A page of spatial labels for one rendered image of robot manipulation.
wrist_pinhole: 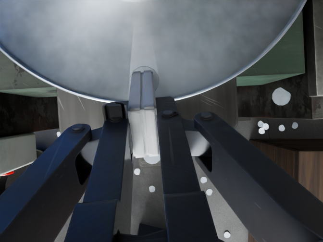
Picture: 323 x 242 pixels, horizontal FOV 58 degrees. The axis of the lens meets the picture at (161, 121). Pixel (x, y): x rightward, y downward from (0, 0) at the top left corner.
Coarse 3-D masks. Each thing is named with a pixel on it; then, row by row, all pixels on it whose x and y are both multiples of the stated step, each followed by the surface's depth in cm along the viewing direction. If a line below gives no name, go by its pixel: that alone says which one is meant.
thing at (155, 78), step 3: (138, 69) 22; (141, 69) 22; (144, 69) 22; (147, 69) 22; (150, 69) 22; (141, 72) 22; (153, 72) 22; (153, 75) 22; (156, 75) 22; (153, 78) 22; (156, 78) 22; (156, 81) 22; (156, 84) 22; (156, 87) 22
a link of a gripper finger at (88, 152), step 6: (126, 102) 18; (102, 126) 15; (96, 132) 15; (96, 138) 14; (90, 144) 14; (96, 144) 14; (132, 144) 16; (84, 150) 14; (90, 150) 14; (96, 150) 14; (132, 150) 15; (78, 156) 14; (84, 156) 14; (90, 156) 14; (78, 162) 14; (84, 162) 14; (90, 162) 14; (78, 168) 14; (84, 168) 14
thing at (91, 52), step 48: (0, 0) 22; (48, 0) 22; (96, 0) 22; (144, 0) 22; (192, 0) 22; (240, 0) 22; (288, 0) 22; (0, 48) 21; (48, 48) 22; (96, 48) 22; (144, 48) 22; (192, 48) 22; (240, 48) 22; (96, 96) 22
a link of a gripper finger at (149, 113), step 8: (144, 72) 21; (152, 72) 21; (144, 80) 19; (152, 80) 19; (144, 88) 18; (152, 88) 18; (144, 96) 16; (152, 96) 16; (144, 104) 15; (152, 104) 15; (144, 112) 15; (152, 112) 15; (144, 120) 15; (152, 120) 15; (144, 128) 15; (152, 128) 15; (152, 136) 16; (152, 144) 16; (152, 152) 16
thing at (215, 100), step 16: (64, 96) 22; (192, 96) 23; (208, 96) 23; (224, 96) 23; (64, 112) 22; (80, 112) 22; (96, 112) 22; (192, 112) 23; (224, 112) 23; (64, 128) 22; (96, 128) 23
